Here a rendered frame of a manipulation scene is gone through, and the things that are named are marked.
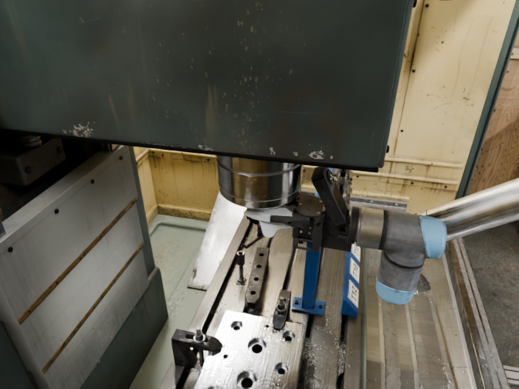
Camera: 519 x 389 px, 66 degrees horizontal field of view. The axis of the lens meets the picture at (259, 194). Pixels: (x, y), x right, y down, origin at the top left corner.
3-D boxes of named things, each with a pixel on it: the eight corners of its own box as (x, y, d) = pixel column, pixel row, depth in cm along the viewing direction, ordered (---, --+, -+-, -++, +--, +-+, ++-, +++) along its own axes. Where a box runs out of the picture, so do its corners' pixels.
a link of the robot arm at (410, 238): (439, 272, 71) (452, 235, 67) (376, 262, 73) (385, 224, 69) (433, 245, 78) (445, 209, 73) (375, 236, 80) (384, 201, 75)
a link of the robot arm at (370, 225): (384, 224, 69) (383, 200, 76) (357, 220, 70) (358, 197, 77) (376, 257, 73) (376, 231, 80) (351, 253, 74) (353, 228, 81)
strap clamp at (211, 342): (225, 364, 107) (222, 327, 100) (221, 375, 105) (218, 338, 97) (180, 354, 110) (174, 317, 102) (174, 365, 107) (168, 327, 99)
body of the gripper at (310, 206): (288, 248, 77) (351, 258, 75) (291, 211, 72) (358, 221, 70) (294, 225, 83) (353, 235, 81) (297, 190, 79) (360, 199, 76)
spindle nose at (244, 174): (236, 163, 85) (235, 109, 78) (310, 174, 80) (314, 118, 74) (203, 201, 72) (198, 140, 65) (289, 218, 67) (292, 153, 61)
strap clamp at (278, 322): (290, 316, 122) (292, 280, 114) (282, 352, 111) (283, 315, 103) (279, 314, 122) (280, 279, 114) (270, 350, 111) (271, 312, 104)
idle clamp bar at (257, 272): (270, 262, 143) (270, 247, 139) (259, 318, 121) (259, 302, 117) (256, 260, 143) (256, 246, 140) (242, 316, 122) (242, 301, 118)
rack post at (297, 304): (324, 303, 126) (334, 228, 111) (323, 316, 122) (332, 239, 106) (293, 298, 128) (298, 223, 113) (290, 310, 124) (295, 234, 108)
